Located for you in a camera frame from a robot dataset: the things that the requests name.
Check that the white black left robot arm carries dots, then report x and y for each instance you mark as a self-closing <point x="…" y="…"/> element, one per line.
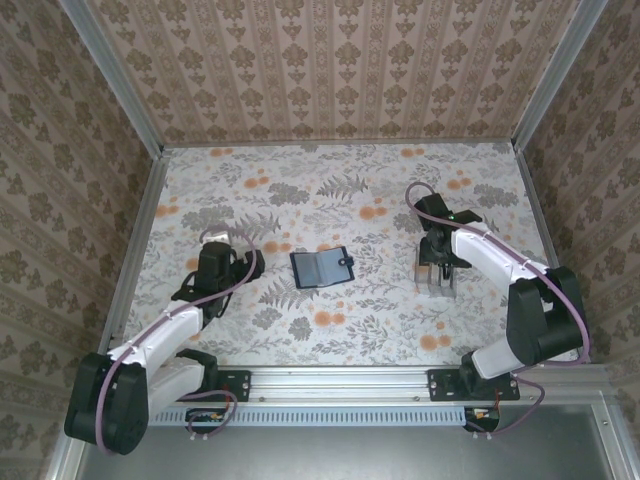
<point x="165" y="325"/>

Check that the aluminium rear rail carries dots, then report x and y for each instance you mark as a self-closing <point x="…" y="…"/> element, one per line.
<point x="340" y="144"/>

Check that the aluminium base beam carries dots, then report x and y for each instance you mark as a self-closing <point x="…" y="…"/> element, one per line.
<point x="340" y="382"/>

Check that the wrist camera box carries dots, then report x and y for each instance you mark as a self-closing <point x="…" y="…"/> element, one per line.
<point x="215" y="255"/>
<point x="432" y="206"/>

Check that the small circuit board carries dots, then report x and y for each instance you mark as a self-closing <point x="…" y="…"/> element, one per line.
<point x="482" y="415"/>
<point x="207" y="416"/>

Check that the floral patterned tablecloth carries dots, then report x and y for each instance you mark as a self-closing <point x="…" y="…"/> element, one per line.
<point x="350" y="340"/>

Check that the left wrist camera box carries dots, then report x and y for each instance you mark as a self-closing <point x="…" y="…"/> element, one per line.
<point x="215" y="255"/>

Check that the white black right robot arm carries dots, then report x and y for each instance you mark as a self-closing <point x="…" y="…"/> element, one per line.
<point x="500" y="260"/>

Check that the aluminium frame post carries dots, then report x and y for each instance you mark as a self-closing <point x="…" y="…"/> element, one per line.
<point x="556" y="75"/>
<point x="116" y="75"/>

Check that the aluminium side rail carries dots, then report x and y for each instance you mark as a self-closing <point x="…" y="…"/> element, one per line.
<point x="545" y="225"/>
<point x="145" y="225"/>

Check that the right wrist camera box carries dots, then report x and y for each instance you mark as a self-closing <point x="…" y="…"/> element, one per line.
<point x="432" y="206"/>

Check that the dark blue card holder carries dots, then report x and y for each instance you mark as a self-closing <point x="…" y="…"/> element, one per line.
<point x="320" y="270"/>

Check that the grey metal sheet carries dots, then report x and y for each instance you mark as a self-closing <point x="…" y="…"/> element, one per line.
<point x="350" y="455"/>

